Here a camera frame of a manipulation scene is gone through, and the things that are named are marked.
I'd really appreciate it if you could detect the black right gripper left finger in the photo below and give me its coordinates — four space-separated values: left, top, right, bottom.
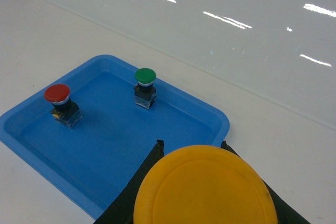
95 140 164 224

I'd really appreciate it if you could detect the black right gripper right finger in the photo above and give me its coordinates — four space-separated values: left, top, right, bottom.
221 141 309 223

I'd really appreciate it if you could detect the yellow mushroom push button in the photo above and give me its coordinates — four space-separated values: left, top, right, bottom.
133 145 278 223

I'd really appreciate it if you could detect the red mushroom push button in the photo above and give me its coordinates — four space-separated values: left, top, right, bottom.
44 83 82 128

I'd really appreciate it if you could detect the blue plastic tray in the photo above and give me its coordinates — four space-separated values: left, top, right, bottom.
1 55 230 219

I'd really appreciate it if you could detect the green mushroom push button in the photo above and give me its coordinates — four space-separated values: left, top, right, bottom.
133 68 157 109

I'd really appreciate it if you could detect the white whiteboard panel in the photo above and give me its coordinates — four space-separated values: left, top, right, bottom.
47 0 335 127

